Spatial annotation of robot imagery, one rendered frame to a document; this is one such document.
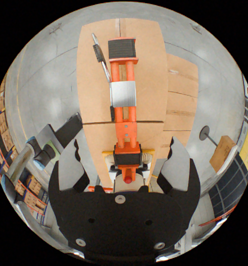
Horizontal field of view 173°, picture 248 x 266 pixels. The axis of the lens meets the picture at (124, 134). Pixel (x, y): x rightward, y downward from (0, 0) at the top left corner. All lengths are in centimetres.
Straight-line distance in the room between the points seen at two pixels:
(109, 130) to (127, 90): 25
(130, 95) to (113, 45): 15
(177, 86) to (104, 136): 76
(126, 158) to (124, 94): 21
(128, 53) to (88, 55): 23
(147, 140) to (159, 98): 22
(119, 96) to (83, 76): 23
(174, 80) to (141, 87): 56
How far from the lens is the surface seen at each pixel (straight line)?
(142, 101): 39
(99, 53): 26
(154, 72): 41
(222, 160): 187
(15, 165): 76
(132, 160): 34
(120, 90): 24
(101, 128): 44
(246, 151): 732
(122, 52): 25
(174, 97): 91
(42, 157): 100
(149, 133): 46
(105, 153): 50
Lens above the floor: 133
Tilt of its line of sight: 60 degrees down
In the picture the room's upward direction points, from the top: 179 degrees counter-clockwise
